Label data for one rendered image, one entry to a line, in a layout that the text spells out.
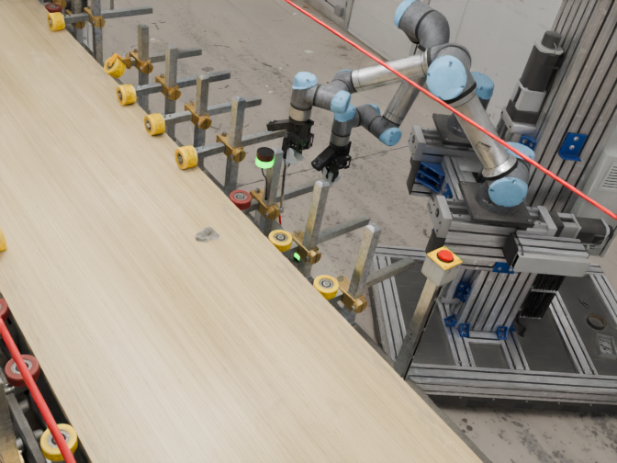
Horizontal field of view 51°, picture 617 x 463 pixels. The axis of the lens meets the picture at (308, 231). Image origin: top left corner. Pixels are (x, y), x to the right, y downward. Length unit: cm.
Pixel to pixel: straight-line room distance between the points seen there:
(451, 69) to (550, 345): 163
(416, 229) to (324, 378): 221
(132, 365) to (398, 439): 72
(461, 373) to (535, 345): 46
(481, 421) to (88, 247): 185
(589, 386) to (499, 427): 43
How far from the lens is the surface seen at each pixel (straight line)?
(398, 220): 392
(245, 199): 232
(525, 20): 482
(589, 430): 329
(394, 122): 240
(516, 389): 297
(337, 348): 188
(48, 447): 167
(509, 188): 214
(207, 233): 215
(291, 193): 247
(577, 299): 354
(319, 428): 171
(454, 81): 199
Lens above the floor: 231
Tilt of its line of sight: 39 degrees down
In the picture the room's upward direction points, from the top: 12 degrees clockwise
